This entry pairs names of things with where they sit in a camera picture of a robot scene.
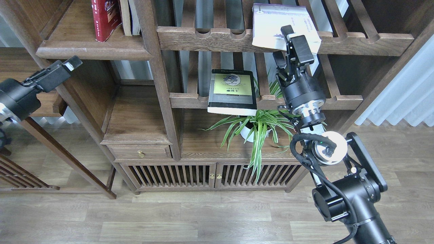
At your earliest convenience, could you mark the black and yellow book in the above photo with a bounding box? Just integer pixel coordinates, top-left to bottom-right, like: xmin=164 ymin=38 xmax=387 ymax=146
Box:
xmin=207 ymin=68 xmax=257 ymax=116

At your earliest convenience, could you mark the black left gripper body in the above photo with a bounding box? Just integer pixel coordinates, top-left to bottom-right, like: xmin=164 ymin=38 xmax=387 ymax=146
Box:
xmin=0 ymin=78 xmax=41 ymax=124

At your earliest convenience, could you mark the white window curtain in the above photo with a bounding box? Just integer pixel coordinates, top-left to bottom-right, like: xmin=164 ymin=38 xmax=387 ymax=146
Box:
xmin=355 ymin=37 xmax=434 ymax=127

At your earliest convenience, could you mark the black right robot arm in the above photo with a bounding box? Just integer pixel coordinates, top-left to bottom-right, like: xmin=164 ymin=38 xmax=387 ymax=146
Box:
xmin=273 ymin=25 xmax=396 ymax=244

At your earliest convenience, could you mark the white plant pot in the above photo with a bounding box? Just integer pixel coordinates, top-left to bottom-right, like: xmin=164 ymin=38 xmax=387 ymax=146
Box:
xmin=238 ymin=120 xmax=272 ymax=144

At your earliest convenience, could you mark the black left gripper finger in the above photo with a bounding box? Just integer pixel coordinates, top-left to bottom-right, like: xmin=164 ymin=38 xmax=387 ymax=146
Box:
xmin=22 ymin=56 xmax=83 ymax=93

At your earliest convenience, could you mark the green spider plant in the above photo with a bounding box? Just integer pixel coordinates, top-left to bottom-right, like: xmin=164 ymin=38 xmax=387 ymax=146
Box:
xmin=207 ymin=68 xmax=296 ymax=178

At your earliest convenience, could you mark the slatted wooden bench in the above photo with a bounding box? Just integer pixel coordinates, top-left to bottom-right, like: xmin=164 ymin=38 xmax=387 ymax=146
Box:
xmin=0 ymin=148 xmax=60 ymax=192

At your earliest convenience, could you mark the dark wooden bookshelf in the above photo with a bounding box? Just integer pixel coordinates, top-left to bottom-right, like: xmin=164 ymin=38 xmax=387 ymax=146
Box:
xmin=0 ymin=0 xmax=434 ymax=194

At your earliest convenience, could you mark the beige upright book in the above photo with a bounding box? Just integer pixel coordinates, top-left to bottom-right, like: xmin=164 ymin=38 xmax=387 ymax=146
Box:
xmin=119 ymin=0 xmax=132 ymax=37

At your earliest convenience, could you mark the white cover book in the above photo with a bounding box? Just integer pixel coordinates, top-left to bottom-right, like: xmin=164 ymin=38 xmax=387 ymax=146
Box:
xmin=252 ymin=3 xmax=321 ymax=54

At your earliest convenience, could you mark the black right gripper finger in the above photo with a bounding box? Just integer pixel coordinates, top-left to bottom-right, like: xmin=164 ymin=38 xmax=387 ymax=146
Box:
xmin=273 ymin=51 xmax=289 ymax=76
xmin=280 ymin=25 xmax=314 ymax=66

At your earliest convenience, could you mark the red cover book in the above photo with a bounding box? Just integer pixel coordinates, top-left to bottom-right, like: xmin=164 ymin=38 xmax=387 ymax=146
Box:
xmin=91 ymin=0 xmax=121 ymax=42

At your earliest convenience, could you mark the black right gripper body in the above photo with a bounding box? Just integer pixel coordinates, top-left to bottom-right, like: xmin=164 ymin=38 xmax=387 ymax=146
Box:
xmin=276 ymin=66 xmax=326 ymax=116

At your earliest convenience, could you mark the white upright book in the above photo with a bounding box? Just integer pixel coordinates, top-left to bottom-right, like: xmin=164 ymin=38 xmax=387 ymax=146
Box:
xmin=129 ymin=0 xmax=141 ymax=36

